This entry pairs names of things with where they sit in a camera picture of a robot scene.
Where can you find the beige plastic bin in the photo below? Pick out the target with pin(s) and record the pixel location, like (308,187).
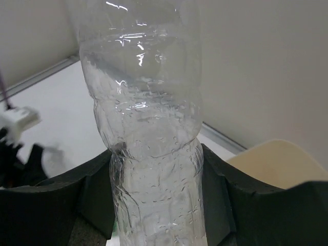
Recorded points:
(279,163)

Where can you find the small clear bottle white cap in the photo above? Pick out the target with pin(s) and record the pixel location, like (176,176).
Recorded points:
(141,62)

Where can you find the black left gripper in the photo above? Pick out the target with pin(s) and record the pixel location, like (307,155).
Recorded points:
(14,172)

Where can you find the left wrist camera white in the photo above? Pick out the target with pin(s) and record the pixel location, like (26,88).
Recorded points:
(18,120)

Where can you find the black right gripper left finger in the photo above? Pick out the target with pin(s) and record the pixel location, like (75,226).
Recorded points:
(74,208)

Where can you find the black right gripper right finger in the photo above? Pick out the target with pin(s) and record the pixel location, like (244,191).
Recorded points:
(241,210)

